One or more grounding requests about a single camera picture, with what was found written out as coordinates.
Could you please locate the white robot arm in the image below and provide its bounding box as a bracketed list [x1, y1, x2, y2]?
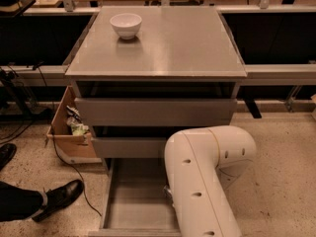
[164, 125, 257, 237]

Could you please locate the grey drawer cabinet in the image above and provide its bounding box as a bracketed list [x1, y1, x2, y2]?
[64, 5, 248, 237]

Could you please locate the grey middle drawer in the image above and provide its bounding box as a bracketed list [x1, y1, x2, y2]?
[92, 137, 166, 158]

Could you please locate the grey top drawer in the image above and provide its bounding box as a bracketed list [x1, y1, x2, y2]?
[75, 98, 237, 127]

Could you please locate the grey open bottom drawer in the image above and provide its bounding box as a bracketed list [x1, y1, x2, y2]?
[88, 158, 182, 237]

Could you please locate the crumpled trash in box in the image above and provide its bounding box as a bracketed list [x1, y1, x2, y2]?
[66, 106, 89, 135]

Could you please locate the cardboard box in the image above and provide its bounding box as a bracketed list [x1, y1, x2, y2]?
[46, 86, 101, 164]

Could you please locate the white ceramic bowl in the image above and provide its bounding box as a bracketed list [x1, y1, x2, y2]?
[110, 13, 142, 40]

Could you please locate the black leather shoe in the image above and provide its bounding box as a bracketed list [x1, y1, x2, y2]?
[32, 180, 84, 222]

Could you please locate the black stand at left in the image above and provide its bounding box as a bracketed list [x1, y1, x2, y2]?
[0, 65, 52, 120]

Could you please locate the dark trouser leg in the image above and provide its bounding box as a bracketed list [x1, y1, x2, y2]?
[0, 182, 48, 222]

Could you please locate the black floor cable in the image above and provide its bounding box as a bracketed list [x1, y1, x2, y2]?
[36, 64, 103, 217]

